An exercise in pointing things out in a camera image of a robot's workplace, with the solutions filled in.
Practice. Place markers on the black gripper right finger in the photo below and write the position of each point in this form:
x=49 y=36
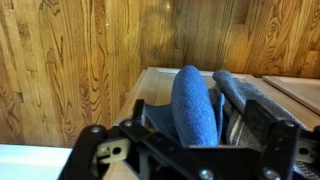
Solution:
x=280 y=146

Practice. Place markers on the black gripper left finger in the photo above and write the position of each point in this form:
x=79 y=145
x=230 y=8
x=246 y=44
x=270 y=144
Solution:
x=86 y=150

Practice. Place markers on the blue cloth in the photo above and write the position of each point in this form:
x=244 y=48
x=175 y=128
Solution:
x=195 y=106

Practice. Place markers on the narrow wooden cabinet door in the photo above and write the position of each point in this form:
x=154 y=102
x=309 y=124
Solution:
x=296 y=90

